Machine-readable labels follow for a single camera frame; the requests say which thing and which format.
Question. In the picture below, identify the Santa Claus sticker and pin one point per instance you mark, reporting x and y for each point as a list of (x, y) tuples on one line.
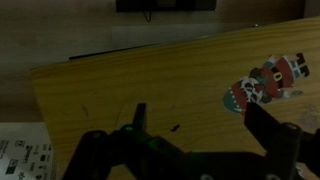
[(273, 80)]

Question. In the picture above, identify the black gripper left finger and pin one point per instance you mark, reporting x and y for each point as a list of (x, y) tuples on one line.
[(139, 120)]

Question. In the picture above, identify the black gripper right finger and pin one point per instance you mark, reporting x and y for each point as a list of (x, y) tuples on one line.
[(262, 125)]

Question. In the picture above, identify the wooden table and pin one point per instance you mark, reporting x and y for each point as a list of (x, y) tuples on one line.
[(88, 105)]

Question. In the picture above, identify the black wall-mounted unit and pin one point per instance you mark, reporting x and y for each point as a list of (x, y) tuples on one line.
[(165, 5)]

